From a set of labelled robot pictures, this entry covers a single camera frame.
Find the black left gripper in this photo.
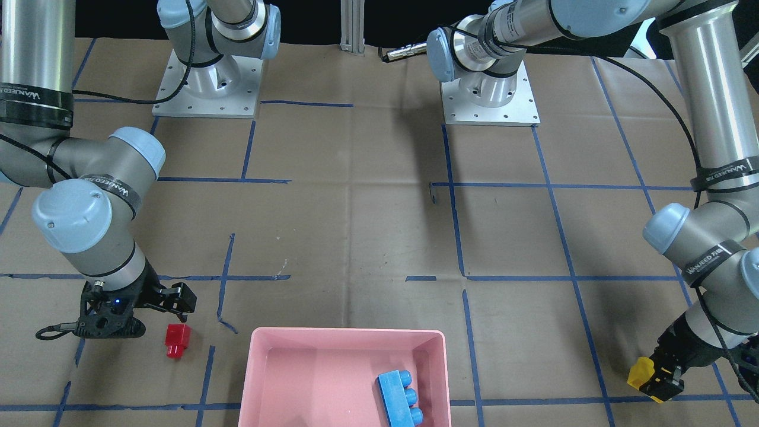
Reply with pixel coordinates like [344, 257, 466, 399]
[640, 308, 727, 403]

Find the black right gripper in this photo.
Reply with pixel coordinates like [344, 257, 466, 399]
[74, 264, 170, 339]

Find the yellow toy block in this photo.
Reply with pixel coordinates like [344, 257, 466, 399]
[627, 357, 664, 403]

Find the blue toy block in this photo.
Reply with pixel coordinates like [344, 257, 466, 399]
[377, 370, 425, 426]

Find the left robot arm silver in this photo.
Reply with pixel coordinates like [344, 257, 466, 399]
[426, 1, 757, 402]

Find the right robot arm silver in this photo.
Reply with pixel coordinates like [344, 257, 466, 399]
[2, 1, 281, 340]

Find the pink plastic box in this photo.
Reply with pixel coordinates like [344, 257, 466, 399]
[238, 327, 452, 426]

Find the red toy block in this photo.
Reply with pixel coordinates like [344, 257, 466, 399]
[164, 323, 192, 359]

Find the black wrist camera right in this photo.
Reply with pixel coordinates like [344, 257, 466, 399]
[160, 283, 197, 316]

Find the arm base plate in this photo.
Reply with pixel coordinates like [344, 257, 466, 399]
[152, 56, 266, 119]
[440, 63, 541, 127]

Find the aluminium frame post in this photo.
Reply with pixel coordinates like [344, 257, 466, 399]
[339, 0, 365, 56]

